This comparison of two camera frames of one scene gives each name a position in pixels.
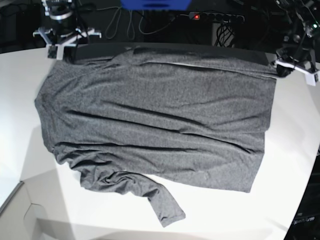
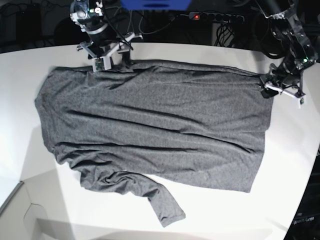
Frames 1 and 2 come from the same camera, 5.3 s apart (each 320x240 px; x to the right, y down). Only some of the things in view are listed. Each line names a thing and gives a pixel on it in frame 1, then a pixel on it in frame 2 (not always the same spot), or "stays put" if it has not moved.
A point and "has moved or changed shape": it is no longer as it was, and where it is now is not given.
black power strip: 216,16 stays put
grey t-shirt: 193,115 has moved or changed shape
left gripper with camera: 55,41 to 105,55
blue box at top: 155,5 stays put
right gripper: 302,60 to 286,78
